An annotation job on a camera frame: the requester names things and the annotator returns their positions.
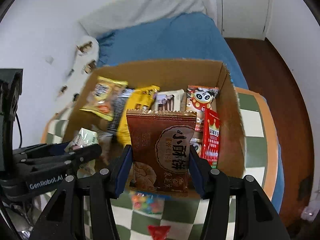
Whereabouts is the small red snack pack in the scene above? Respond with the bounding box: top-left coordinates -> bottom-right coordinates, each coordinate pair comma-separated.
148,225 -> 171,240

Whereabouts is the white wall switch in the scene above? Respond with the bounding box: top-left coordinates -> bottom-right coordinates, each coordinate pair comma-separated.
45,56 -> 54,64

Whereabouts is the orange panda snack bag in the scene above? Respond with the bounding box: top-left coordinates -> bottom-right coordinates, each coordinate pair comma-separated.
185,85 -> 219,156

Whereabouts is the white nut snack pack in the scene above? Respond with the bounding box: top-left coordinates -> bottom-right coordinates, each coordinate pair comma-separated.
65,128 -> 98,178

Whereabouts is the grey white pillow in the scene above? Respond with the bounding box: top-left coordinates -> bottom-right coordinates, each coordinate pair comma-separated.
79,0 -> 214,37

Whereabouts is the bear print white cloth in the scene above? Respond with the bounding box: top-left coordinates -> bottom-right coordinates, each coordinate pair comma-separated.
54,35 -> 99,113

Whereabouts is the colourful candy ball bag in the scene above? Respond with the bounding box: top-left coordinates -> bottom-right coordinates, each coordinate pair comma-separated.
129,191 -> 164,215

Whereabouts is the cardboard milk box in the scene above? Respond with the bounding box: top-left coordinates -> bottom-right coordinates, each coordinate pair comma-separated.
63,60 -> 245,197

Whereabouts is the green white checkered mat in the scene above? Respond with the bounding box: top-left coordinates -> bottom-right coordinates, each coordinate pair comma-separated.
41,87 -> 279,240

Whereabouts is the brown biscuit pack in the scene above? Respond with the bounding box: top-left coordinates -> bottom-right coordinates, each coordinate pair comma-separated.
127,110 -> 197,196

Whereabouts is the red crown snack pack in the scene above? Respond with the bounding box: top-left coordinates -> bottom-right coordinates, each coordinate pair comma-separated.
201,109 -> 220,168

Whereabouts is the white door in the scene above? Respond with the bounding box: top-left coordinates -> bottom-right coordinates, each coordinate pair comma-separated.
216,0 -> 273,40

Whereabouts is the yellow puff snack bag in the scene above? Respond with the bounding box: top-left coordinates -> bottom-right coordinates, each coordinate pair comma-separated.
80,76 -> 128,121

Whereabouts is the beige Franzzi cookie pack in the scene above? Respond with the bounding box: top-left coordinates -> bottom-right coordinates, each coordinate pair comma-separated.
151,89 -> 184,111

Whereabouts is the yellow black snack pack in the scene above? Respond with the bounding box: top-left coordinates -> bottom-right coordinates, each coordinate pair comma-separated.
108,85 -> 160,147

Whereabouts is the blue bed sheet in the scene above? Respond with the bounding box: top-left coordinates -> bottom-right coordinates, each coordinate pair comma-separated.
96,11 -> 286,214

